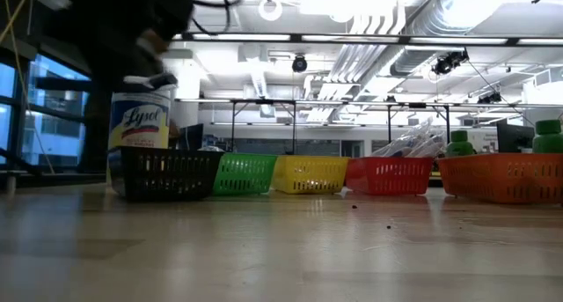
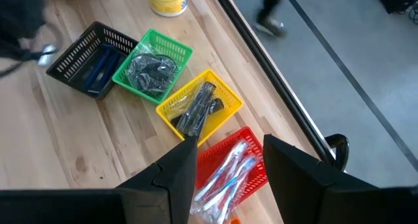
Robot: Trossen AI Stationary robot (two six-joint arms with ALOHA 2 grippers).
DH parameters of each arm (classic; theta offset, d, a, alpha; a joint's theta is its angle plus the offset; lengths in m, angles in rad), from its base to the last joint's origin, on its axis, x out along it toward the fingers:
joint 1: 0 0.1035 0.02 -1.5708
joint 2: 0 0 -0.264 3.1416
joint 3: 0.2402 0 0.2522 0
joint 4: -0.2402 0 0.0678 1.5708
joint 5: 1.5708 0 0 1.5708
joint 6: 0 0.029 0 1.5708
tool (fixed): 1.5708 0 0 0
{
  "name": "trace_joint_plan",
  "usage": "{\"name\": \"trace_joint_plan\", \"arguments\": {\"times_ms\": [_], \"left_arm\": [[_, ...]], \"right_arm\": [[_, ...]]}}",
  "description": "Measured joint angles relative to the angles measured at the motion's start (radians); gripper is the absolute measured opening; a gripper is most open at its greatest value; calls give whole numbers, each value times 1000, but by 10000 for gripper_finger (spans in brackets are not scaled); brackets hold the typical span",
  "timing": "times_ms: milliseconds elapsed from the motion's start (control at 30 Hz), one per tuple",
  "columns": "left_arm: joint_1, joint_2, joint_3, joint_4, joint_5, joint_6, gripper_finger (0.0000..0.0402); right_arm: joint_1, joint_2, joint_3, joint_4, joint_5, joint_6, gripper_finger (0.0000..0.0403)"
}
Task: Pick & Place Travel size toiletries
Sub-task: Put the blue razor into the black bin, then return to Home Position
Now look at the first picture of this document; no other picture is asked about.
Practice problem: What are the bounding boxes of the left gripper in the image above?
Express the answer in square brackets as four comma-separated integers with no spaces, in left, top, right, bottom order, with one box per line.
[112,0,195,81]

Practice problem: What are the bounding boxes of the orange plastic basket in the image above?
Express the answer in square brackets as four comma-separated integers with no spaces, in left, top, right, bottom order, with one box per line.
[436,152,563,205]

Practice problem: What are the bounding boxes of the Lysol wipes canister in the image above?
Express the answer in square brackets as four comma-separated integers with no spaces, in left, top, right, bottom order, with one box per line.
[107,88,172,196]

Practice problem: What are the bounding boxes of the round pendant lamp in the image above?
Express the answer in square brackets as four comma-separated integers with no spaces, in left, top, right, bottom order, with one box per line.
[257,0,283,22]

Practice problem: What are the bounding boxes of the dark background monitor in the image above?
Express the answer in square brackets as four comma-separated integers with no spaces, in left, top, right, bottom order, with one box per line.
[178,123,206,151]

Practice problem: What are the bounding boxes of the large window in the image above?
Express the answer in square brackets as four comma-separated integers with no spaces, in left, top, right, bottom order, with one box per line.
[0,50,93,175]

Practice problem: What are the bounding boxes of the black plastic basket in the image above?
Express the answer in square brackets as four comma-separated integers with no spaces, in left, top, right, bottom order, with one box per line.
[109,145,224,202]

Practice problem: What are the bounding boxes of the green plastic basket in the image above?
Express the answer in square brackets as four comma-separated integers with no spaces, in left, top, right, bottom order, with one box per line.
[213,152,279,196]

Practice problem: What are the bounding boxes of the black overhead light bar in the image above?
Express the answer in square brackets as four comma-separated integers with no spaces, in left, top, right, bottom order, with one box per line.
[171,31,563,47]

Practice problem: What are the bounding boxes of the yellow plastic basket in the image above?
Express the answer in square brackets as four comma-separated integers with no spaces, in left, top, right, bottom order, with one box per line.
[271,155,351,195]

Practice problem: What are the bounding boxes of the red plastic basket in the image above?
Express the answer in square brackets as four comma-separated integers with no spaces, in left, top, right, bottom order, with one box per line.
[344,156,435,196]

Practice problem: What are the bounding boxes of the black desktop monitor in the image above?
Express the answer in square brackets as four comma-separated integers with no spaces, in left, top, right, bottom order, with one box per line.
[496,119,536,154]

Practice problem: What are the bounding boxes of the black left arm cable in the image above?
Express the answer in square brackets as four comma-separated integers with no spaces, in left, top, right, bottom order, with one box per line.
[188,0,247,34]

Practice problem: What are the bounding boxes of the black background table frame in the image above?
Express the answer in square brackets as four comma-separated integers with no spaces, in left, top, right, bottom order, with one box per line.
[175,97,452,156]

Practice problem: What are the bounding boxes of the yellow hanging cord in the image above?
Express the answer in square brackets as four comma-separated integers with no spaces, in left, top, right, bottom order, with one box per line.
[0,0,56,175]

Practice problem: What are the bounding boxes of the black ceiling camera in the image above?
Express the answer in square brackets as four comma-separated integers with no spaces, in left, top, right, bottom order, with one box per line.
[291,54,309,74]

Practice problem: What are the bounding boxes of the black rig camera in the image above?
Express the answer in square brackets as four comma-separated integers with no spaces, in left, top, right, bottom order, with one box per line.
[430,48,471,77]
[477,91,503,106]

